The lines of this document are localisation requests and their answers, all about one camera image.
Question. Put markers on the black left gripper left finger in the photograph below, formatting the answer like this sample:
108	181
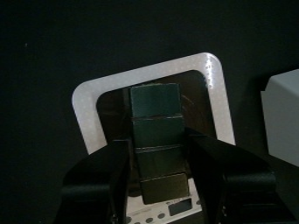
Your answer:
97	180

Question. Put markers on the dark green sushi roll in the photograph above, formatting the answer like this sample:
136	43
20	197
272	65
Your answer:
160	137

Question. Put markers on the white kitchen scale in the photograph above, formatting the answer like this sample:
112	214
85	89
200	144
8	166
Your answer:
151	75

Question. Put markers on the white box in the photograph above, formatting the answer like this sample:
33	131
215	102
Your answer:
282	116

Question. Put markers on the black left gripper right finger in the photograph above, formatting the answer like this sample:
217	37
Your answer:
233	180

